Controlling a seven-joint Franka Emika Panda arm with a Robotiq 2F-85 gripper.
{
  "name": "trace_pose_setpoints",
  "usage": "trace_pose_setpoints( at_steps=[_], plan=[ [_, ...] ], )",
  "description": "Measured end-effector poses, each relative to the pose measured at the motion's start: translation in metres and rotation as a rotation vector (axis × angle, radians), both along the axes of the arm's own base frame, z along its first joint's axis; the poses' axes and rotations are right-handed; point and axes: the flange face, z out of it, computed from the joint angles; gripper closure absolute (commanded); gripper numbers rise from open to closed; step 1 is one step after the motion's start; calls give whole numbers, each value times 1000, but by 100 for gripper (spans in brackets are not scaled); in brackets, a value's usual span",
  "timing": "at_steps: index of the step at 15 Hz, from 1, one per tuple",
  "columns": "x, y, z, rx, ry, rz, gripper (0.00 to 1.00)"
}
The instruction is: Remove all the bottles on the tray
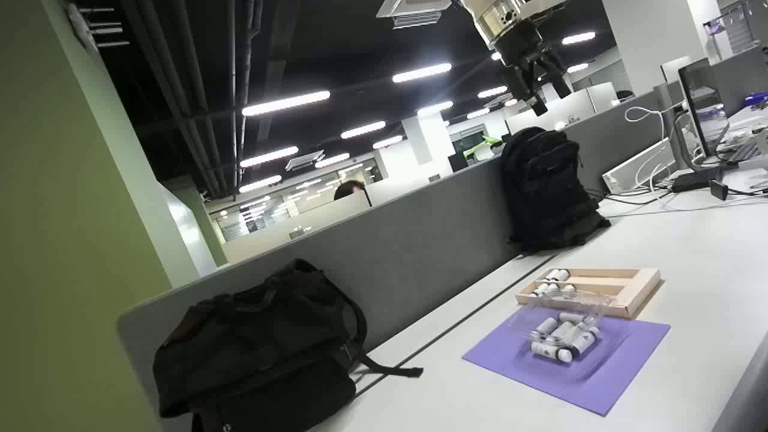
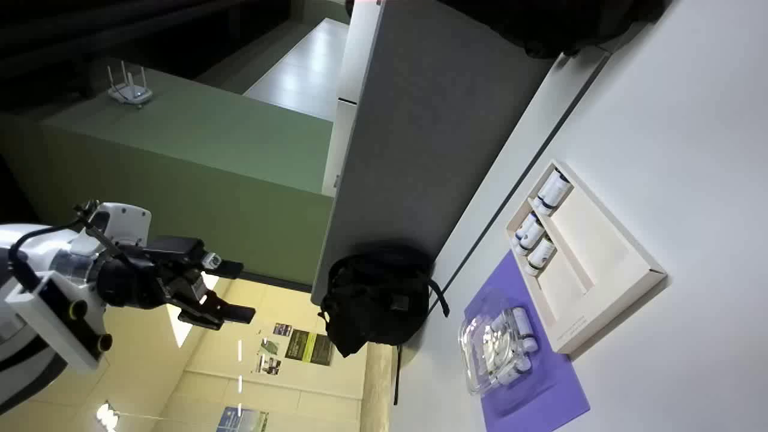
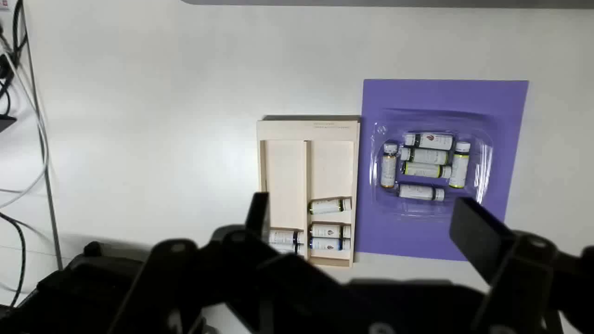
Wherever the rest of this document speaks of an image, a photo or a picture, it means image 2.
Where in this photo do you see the black backpack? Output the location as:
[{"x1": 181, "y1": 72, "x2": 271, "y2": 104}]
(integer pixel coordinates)
[{"x1": 316, "y1": 241, "x2": 451, "y2": 406}]

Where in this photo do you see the white capped small bottle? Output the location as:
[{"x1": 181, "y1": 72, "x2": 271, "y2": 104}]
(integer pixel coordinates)
[
  {"x1": 524, "y1": 237, "x2": 558, "y2": 272},
  {"x1": 512, "y1": 211, "x2": 547, "y2": 250},
  {"x1": 533, "y1": 171, "x2": 576, "y2": 218}
]

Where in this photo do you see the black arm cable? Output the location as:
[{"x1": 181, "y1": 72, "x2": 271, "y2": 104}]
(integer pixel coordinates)
[{"x1": 5, "y1": 220, "x2": 85, "y2": 294}]

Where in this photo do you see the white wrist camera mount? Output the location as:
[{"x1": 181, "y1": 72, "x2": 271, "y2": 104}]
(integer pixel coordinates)
[{"x1": 1, "y1": 274, "x2": 114, "y2": 375}]

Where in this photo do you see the blue wall poster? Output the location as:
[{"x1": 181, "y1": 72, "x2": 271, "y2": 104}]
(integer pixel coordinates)
[{"x1": 212, "y1": 404, "x2": 271, "y2": 432}]

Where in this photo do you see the purple mat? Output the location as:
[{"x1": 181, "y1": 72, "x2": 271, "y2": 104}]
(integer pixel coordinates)
[{"x1": 462, "y1": 250, "x2": 592, "y2": 432}]

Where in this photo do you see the dark wall poster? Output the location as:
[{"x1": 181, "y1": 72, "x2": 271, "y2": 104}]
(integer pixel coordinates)
[
  {"x1": 310, "y1": 334, "x2": 335, "y2": 369},
  {"x1": 283, "y1": 327, "x2": 313, "y2": 366}
]

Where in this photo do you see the grey desk partition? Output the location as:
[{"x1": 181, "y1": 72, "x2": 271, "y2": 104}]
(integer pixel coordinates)
[{"x1": 310, "y1": 0, "x2": 557, "y2": 308}]

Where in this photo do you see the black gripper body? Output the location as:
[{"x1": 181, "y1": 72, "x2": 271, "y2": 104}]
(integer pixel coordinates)
[{"x1": 95, "y1": 235, "x2": 223, "y2": 310}]

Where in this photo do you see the clear bag of white bottles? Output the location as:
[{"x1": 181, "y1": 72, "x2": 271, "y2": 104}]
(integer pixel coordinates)
[{"x1": 456, "y1": 302, "x2": 541, "y2": 396}]

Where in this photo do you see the light wooden tray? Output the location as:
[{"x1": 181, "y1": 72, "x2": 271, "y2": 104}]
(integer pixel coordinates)
[{"x1": 503, "y1": 158, "x2": 670, "y2": 361}]

